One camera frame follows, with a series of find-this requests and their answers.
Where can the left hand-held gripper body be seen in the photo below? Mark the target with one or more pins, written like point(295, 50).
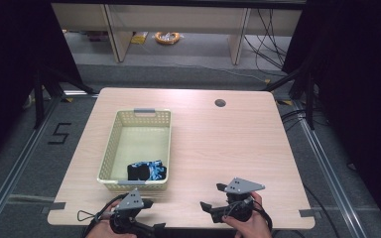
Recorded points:
point(130, 201)

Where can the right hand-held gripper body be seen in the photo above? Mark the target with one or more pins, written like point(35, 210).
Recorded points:
point(239, 198)

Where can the black and blue glove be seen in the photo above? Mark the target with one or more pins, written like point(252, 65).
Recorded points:
point(138, 172)

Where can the cream perforated plastic basket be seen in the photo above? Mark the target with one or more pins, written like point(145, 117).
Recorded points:
point(139, 142)

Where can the person's right hand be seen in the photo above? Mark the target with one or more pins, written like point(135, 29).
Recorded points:
point(253, 224)

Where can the person's left hand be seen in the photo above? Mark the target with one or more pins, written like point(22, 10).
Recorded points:
point(105, 229)

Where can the grey tape strip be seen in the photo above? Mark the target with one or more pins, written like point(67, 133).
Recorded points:
point(307, 213)
point(57, 206)

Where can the round grey table grommet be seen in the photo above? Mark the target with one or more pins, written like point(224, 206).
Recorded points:
point(220, 102)

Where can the black metal stand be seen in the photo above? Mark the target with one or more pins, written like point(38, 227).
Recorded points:
point(306, 89)
point(41, 99)

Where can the yellow packet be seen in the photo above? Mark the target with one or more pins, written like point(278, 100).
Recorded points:
point(139, 38)

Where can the metal floor rail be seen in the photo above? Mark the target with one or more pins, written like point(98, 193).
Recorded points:
point(327, 165)
point(16, 165)

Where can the white desk frame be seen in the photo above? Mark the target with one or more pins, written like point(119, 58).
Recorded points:
point(178, 20)

